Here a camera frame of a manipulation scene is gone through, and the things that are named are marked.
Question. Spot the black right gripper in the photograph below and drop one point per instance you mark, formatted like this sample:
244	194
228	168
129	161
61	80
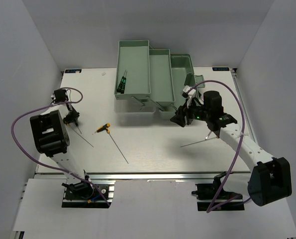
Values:
179	118

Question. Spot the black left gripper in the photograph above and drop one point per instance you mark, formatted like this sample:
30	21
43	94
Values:
74	115

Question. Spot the yellow black T-handle hex key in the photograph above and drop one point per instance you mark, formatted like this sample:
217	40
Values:
199	142

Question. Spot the green plastic toolbox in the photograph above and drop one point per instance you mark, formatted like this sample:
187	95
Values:
154	82

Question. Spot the small green black precision screwdriver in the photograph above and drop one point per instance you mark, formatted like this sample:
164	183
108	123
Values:
119	87

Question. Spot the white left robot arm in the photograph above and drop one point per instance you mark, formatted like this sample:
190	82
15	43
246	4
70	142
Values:
52	139

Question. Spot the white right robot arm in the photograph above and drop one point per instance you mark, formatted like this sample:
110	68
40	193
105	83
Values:
270	177

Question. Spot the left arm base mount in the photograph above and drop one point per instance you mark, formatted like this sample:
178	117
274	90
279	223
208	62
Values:
85	196

